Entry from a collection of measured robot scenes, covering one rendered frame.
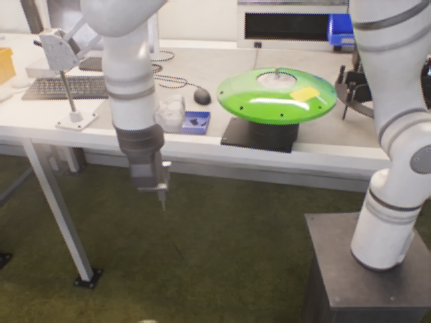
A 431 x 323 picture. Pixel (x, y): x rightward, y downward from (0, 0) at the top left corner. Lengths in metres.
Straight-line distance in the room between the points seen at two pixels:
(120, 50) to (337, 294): 0.58
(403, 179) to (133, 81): 0.45
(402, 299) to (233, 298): 1.04
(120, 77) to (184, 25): 1.42
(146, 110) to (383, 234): 0.48
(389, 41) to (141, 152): 0.38
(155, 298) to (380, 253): 1.20
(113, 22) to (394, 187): 0.49
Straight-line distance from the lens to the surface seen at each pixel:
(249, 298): 1.71
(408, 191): 0.65
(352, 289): 0.76
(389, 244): 0.74
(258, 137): 0.94
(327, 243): 0.82
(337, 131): 1.07
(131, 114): 0.51
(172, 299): 1.73
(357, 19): 0.51
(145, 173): 0.57
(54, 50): 1.08
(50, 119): 1.25
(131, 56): 0.49
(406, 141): 0.60
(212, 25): 1.86
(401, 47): 0.51
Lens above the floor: 1.46
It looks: 37 degrees down
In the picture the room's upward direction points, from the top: 2 degrees counter-clockwise
